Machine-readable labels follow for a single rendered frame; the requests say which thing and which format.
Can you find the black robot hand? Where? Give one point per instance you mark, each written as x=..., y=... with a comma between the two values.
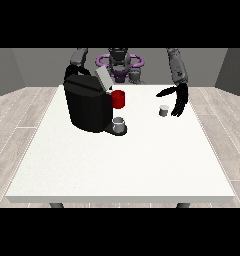
x=179, y=98
x=75, y=69

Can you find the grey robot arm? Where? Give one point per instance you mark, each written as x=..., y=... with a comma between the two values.
x=177, y=66
x=78, y=56

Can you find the small grey coffee pod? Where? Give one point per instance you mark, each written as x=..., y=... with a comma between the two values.
x=163, y=110

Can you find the pale grey machine lid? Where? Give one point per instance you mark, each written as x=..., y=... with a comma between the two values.
x=103, y=77

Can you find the black coffee machine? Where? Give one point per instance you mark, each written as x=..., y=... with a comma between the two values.
x=87, y=103

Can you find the red pod holder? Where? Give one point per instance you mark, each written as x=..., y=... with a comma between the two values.
x=118, y=98

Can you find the grey robot trunk purple rings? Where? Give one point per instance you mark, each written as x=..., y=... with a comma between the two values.
x=118, y=66

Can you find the small grey cup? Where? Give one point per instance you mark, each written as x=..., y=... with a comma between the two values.
x=118, y=124

